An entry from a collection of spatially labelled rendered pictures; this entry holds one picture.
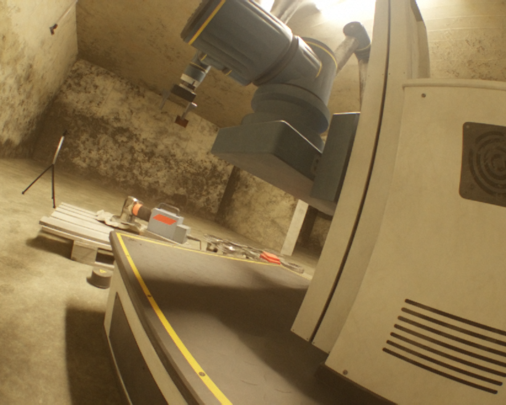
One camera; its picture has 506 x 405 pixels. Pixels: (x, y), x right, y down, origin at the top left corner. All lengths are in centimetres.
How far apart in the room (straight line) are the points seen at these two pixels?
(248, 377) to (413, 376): 23
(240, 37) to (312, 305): 63
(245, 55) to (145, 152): 635
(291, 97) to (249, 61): 14
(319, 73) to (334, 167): 28
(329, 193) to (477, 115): 36
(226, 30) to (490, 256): 64
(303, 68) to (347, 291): 55
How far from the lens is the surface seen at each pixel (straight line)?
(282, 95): 61
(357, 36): 161
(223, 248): 204
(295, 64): 65
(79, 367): 79
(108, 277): 121
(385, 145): 54
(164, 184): 702
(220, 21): 58
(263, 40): 61
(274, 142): 48
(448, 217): 36
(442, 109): 44
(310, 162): 57
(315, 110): 62
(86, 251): 141
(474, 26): 294
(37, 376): 75
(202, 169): 742
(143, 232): 173
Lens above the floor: 57
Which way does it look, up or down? 3 degrees up
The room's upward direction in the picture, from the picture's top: 19 degrees clockwise
